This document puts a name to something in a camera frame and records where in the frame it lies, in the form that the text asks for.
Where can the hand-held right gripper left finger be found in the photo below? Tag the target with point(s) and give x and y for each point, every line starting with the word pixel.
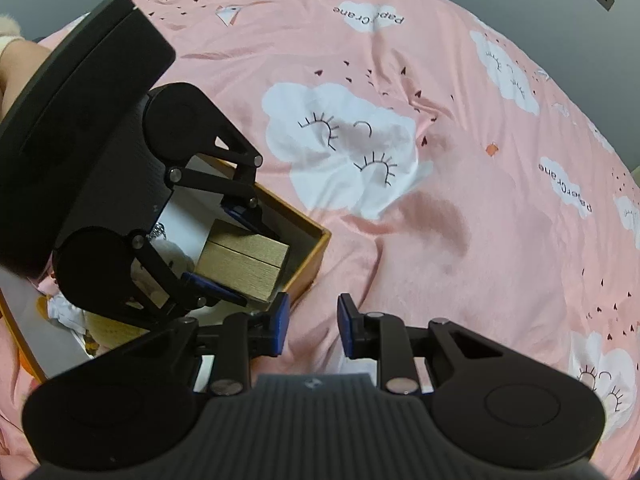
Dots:
pixel 280 325

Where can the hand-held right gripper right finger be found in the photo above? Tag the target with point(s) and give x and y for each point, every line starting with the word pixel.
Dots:
pixel 347 327

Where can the white crochet bunny toy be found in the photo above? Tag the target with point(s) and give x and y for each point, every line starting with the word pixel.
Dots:
pixel 175 260

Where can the crumpled white paper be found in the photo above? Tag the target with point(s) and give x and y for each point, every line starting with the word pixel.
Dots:
pixel 65 312

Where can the white box with gold rim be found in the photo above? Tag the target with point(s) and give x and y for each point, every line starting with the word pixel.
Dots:
pixel 308 260

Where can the person's left forearm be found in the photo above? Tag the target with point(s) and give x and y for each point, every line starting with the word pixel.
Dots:
pixel 20 67

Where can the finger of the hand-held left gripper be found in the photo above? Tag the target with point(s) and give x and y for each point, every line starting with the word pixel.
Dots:
pixel 240 212
pixel 210 287

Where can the pink cloud-print blanket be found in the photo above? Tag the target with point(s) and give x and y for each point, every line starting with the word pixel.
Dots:
pixel 450 210

